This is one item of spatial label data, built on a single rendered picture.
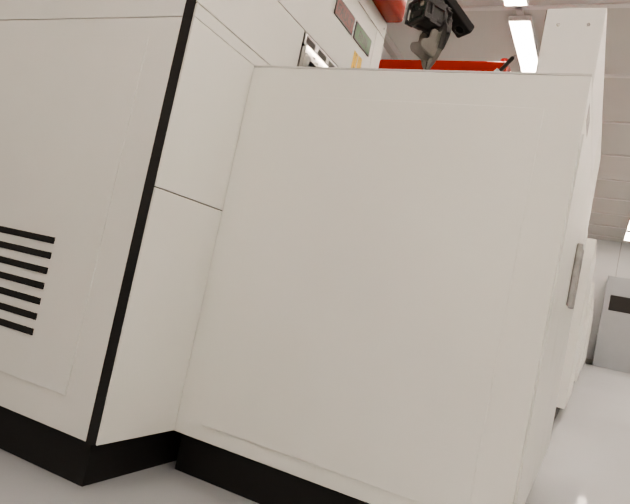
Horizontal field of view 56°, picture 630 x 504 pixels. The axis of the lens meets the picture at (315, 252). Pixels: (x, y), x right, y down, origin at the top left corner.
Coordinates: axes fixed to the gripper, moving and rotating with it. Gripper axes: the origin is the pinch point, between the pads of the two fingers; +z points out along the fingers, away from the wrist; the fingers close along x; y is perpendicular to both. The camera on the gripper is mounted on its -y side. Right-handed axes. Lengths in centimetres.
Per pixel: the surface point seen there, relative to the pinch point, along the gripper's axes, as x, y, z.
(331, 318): 21, 27, 61
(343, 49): -22.1, 11.3, -5.2
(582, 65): 45.3, 4.6, 11.4
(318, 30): -14.2, 23.6, -3.1
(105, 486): 5, 55, 97
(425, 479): 39, 16, 83
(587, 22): 44.9, 4.8, 3.9
